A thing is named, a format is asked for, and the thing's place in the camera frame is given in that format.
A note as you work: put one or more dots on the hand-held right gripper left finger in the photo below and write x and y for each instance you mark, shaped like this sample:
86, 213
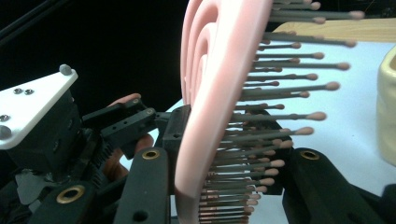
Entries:
146, 186

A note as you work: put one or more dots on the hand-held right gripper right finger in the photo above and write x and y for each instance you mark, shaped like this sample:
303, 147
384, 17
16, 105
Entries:
314, 186

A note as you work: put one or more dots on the pink hairbrush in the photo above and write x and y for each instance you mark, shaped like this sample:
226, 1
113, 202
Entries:
218, 62

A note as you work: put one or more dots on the cream square cup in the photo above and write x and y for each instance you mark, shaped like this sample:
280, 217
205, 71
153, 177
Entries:
387, 109

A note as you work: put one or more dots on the wooden table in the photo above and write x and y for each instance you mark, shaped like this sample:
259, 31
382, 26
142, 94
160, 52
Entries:
373, 29

